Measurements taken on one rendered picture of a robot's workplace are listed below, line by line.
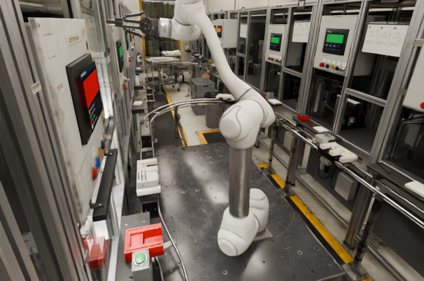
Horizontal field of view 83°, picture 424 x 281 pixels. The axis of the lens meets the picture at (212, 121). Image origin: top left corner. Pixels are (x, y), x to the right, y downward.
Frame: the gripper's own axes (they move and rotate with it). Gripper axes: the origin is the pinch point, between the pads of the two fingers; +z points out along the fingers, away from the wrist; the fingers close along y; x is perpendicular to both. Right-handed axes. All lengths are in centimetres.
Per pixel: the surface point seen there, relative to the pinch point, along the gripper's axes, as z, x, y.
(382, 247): -218, -40, 157
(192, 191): -49, 0, 110
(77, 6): 7.8, -40.3, -7.1
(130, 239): -7, -55, 82
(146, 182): -16, -12, 88
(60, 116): 5, -80, 11
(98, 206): 0, -78, 39
